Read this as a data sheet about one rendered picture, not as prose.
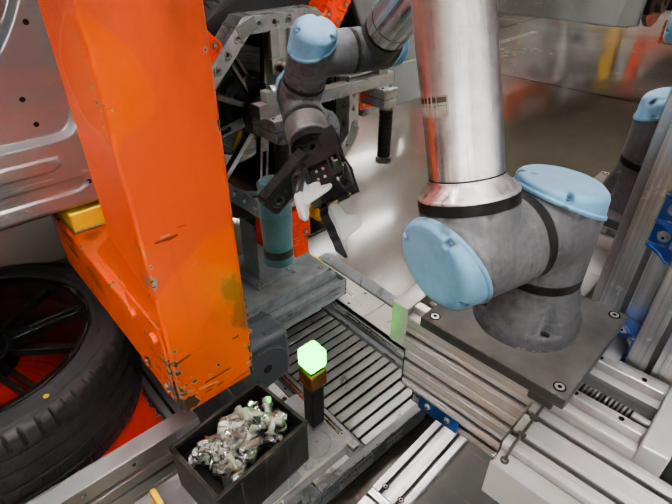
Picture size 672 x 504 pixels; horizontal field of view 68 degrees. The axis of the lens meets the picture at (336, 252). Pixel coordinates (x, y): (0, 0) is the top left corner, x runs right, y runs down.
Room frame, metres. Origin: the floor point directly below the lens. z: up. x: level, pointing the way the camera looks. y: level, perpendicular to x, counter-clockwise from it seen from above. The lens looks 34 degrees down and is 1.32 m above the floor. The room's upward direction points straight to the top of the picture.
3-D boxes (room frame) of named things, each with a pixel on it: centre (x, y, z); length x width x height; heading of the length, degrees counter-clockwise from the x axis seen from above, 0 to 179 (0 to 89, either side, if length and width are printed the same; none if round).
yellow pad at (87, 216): (1.10, 0.62, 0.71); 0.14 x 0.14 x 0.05; 42
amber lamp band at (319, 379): (0.64, 0.04, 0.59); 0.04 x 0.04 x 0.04; 42
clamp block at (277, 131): (1.07, 0.14, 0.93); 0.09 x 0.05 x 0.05; 42
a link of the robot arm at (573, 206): (0.55, -0.28, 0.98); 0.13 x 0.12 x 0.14; 120
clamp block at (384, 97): (1.30, -0.11, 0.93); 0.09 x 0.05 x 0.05; 42
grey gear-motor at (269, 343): (1.06, 0.32, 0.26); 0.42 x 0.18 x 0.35; 42
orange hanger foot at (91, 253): (0.97, 0.51, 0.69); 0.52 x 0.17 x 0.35; 42
